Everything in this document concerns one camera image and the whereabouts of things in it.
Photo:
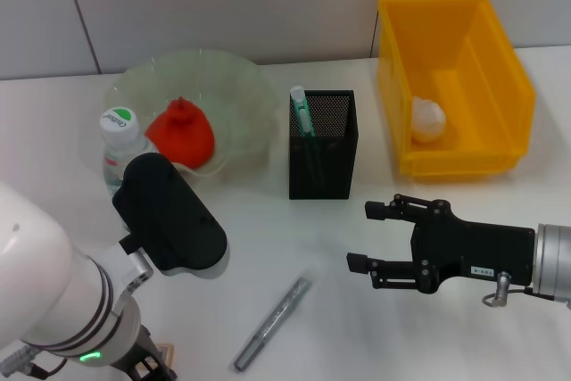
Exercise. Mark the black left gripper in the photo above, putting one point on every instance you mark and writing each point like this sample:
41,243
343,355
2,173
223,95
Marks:
151,363

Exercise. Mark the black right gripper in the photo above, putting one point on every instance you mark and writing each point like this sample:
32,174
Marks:
473,251

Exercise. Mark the beige eraser with barcode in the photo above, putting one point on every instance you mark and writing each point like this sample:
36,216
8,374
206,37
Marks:
167,352

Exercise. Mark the white paper ball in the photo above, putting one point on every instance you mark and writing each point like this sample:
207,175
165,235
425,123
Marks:
428,120

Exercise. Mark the mint green utility knife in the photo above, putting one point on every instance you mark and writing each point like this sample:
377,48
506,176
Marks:
303,118

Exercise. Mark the clear green-label water bottle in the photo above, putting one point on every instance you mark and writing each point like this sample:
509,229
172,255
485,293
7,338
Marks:
118,131

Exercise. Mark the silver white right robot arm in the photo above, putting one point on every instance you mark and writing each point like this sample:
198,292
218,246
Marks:
553,260

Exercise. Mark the black mesh pen holder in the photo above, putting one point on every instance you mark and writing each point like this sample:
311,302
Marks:
339,167

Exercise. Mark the grey marker pen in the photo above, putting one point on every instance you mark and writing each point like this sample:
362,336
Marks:
276,320

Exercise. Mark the wavy clear glass fruit plate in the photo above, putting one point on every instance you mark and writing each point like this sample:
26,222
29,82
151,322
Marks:
232,86

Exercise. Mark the yellow plastic storage bin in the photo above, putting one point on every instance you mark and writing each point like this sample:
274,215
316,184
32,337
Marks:
468,42

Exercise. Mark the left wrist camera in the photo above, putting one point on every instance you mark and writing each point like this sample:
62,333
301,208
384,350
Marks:
169,220

